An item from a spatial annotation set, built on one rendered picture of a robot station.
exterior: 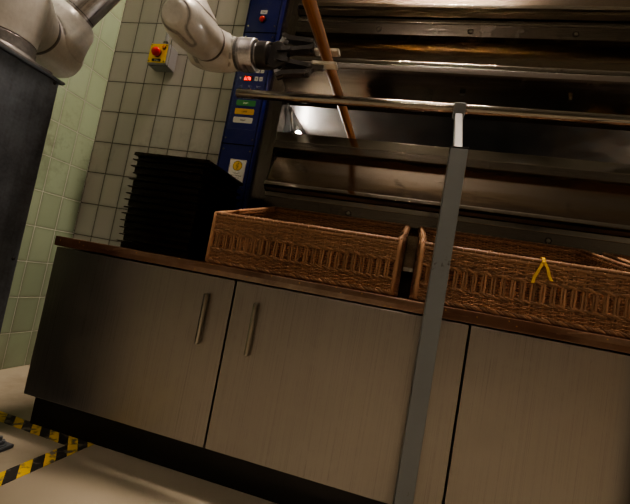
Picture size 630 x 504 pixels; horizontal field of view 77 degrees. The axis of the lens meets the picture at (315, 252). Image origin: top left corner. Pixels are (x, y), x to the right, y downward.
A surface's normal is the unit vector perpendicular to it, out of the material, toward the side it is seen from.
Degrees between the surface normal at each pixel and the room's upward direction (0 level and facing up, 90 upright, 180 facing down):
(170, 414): 90
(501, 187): 70
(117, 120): 90
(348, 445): 90
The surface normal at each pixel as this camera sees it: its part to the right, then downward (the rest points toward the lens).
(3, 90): 0.95, 0.15
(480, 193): -0.14, -0.43
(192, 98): -0.22, -0.11
